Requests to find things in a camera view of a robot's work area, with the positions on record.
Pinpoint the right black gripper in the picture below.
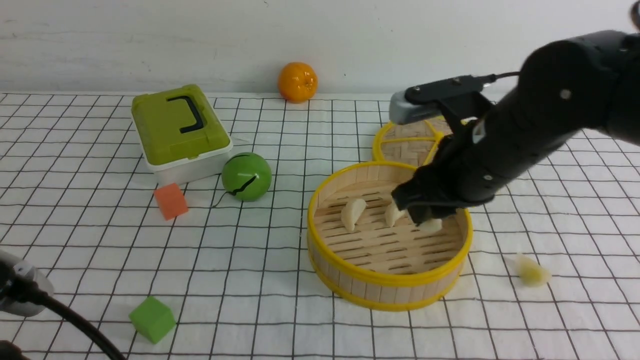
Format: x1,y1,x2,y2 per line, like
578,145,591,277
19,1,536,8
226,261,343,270
391,89,581,226

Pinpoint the white dumpling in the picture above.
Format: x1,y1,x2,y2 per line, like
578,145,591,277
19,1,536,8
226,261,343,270
340,198,367,233
417,218,442,235
384,202,406,228

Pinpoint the greenish dumpling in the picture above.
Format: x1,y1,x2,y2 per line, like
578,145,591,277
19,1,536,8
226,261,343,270
515,253,551,287

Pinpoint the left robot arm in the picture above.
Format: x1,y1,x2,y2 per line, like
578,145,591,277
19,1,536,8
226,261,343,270
0,250,54,318

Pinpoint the bamboo steamer tray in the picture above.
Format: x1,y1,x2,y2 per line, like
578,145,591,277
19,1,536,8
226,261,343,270
307,161,474,312

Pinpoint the bamboo steamer lid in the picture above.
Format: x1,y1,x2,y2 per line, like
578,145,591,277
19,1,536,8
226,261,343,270
371,116,453,167

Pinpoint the green ball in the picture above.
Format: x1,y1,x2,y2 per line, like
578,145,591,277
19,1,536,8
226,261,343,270
221,152,273,202

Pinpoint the orange fruit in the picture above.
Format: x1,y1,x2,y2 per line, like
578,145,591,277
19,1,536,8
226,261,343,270
278,62,318,103

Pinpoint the white checkered tablecloth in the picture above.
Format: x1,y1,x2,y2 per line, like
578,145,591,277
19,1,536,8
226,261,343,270
0,93,640,360

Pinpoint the orange foam cube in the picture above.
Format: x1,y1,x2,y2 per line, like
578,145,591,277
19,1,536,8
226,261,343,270
153,183,189,221

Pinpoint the green lidded storage box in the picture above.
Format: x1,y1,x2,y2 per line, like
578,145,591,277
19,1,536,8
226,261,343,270
130,84,234,187

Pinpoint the green foam cube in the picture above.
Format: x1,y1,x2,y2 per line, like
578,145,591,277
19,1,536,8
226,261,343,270
128,296,177,344

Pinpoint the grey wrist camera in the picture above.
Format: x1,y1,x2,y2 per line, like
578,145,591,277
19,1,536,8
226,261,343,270
389,75,493,126

